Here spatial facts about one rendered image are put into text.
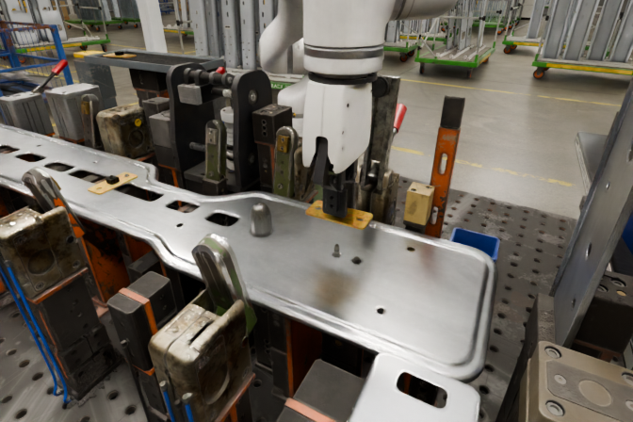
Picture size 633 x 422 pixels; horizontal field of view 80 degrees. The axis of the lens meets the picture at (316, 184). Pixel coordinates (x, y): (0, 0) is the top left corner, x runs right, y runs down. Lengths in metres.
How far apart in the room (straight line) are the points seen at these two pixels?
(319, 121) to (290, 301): 0.22
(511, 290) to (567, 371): 0.65
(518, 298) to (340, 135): 0.72
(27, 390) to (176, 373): 0.54
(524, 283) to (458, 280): 0.54
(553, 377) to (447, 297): 0.16
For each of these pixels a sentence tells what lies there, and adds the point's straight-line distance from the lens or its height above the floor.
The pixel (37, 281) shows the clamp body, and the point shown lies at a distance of 0.69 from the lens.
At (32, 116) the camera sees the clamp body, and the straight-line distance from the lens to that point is 1.36.
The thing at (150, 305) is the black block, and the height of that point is 0.98.
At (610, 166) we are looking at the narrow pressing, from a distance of 0.45.
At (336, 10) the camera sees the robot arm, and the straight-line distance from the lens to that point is 0.38.
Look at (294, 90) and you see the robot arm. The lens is 1.16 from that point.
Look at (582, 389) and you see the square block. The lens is 0.39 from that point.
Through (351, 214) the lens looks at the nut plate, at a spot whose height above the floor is 1.07.
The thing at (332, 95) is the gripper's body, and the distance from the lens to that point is 0.39.
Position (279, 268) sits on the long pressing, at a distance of 0.52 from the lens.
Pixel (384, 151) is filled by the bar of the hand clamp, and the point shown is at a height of 1.11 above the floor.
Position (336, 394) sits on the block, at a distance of 0.42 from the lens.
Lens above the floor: 1.33
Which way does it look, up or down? 28 degrees down
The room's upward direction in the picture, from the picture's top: straight up
